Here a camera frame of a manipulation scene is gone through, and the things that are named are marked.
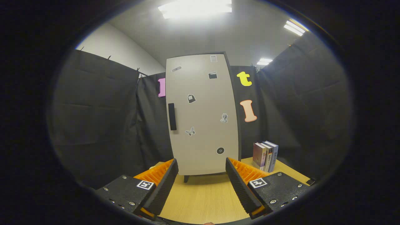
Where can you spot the large ceiling light panel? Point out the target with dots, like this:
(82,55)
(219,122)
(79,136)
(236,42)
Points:
(195,8)

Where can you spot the small ceiling light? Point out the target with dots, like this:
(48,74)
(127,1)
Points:
(264,61)

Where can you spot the black backdrop cloth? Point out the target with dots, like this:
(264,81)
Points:
(100,125)

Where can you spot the dark grey cabinet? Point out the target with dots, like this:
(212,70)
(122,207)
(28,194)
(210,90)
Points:
(186,178)

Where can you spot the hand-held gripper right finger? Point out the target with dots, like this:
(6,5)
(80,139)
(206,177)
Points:
(239,187)

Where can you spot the white spine book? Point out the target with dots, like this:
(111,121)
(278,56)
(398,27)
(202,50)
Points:
(268,159)

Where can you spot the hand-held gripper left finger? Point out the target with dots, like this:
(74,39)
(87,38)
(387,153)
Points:
(165,187)

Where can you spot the grey blue cover book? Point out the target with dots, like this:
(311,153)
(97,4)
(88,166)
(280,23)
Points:
(275,156)

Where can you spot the double strip ceiling light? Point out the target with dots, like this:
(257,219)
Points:
(294,28)

